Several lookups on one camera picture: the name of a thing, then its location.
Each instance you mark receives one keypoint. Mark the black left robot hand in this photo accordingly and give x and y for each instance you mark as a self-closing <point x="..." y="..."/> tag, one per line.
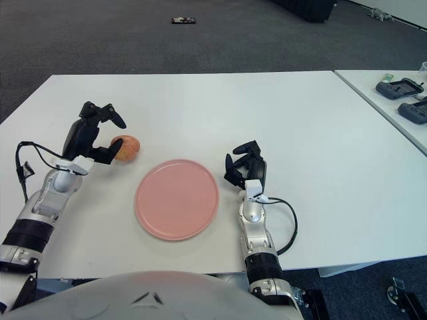
<point x="78" y="140"/>

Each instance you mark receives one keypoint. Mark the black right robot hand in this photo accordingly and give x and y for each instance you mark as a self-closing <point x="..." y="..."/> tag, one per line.
<point x="258" y="168"/>

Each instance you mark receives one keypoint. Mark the red yellow apple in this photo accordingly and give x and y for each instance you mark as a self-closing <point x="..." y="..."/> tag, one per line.
<point x="130" y="148"/>

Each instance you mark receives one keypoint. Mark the pink round plate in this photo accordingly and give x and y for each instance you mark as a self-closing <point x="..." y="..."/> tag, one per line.
<point x="177" y="200"/>

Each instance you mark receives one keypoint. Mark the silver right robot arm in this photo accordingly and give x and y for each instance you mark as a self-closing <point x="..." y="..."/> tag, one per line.
<point x="255" y="213"/>

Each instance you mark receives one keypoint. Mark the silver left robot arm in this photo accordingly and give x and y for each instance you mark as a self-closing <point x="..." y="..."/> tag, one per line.
<point x="30" y="230"/>

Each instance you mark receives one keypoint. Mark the grey robot torso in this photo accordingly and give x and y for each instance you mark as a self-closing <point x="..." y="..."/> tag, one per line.
<point x="183" y="293"/>

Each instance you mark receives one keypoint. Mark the black stand leg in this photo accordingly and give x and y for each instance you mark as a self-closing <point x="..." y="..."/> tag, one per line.
<point x="317" y="305"/>
<point x="413" y="306"/>

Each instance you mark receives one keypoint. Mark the small green package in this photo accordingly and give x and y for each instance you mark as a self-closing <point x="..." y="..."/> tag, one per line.
<point x="388" y="77"/>

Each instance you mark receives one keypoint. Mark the small dark floor object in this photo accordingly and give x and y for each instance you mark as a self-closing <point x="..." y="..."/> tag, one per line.
<point x="183" y="20"/>

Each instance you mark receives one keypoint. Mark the grey handheld controller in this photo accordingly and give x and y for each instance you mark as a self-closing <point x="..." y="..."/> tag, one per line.
<point x="397" y="88"/>
<point x="415" y="111"/>

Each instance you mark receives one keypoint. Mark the black cabinet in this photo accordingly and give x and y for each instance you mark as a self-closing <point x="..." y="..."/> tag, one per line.
<point x="307" y="10"/>

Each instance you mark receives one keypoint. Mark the grey caster wheel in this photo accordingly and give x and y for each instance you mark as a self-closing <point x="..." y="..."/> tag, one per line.
<point x="395" y="290"/>

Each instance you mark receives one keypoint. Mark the clear plastic cup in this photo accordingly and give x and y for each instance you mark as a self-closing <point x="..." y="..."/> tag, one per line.
<point x="424" y="68"/>

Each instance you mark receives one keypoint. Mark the grey floor clutter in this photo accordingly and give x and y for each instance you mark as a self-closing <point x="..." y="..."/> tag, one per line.
<point x="380" y="14"/>

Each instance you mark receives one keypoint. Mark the white table frame bar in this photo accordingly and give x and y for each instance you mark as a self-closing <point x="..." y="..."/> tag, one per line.
<point x="50" y="283"/>
<point x="337" y="270"/>

